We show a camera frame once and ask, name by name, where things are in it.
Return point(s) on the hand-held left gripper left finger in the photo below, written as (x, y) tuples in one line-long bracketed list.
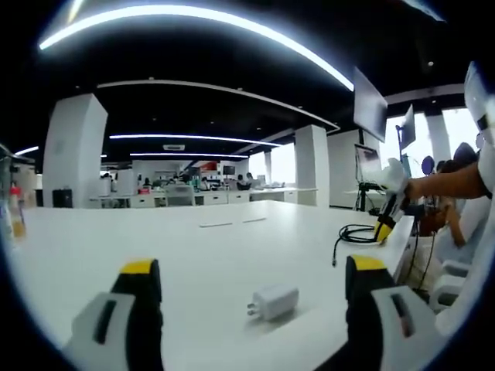
[(116, 332)]

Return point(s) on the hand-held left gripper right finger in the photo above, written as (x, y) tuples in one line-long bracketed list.
[(383, 332)]

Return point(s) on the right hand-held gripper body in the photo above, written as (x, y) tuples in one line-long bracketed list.
[(395, 175)]

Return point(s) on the white charger adapter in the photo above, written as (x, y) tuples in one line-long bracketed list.
[(276, 302)]

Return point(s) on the white desk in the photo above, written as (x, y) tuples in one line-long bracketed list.
[(193, 251)]

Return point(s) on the monitor on tripod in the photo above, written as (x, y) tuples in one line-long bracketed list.
[(368, 162)]

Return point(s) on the black tripod stand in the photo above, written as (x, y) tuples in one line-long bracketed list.
[(365, 193)]

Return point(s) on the small monitor on pole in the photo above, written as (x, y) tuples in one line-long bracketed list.
[(408, 125)]

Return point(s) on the large hanging monitor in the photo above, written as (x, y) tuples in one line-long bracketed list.
[(369, 104)]

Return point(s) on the white chair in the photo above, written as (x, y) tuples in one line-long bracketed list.
[(448, 270)]

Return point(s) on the white square pillar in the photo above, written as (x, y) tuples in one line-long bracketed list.
[(73, 154), (311, 166)]

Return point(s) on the black box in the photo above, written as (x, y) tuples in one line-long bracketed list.
[(62, 198)]

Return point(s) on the orange bottle with red cap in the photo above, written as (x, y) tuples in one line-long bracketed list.
[(17, 224)]

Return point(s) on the small white appliance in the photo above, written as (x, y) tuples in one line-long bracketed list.
[(106, 186)]

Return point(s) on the grey mesh office chair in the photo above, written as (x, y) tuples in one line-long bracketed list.
[(181, 196)]

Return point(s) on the row of white office desks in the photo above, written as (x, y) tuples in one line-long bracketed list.
[(232, 197)]

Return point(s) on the short ceiling light strip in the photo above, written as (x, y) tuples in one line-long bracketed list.
[(185, 155)]

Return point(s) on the ceiling air vent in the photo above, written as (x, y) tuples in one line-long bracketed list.
[(174, 147)]

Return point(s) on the straight ceiling light strip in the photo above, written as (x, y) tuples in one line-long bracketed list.
[(193, 137)]

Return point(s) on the long curved ceiling light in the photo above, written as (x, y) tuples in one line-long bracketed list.
[(193, 11)]

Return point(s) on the dark wall screen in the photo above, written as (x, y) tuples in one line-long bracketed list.
[(229, 170)]

